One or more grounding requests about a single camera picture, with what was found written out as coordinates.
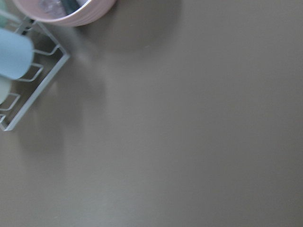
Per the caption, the blue plastic cup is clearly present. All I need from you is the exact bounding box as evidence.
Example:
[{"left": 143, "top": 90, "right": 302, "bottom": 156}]
[{"left": 0, "top": 28, "right": 34, "bottom": 80}]

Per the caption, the pink bowl with ice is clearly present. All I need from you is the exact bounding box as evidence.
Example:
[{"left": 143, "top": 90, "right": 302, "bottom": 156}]
[{"left": 13, "top": 0, "right": 116, "bottom": 26}]

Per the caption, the white wire cup rack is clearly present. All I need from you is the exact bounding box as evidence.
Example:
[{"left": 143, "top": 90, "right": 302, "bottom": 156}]
[{"left": 0, "top": 17, "right": 70, "bottom": 131}]

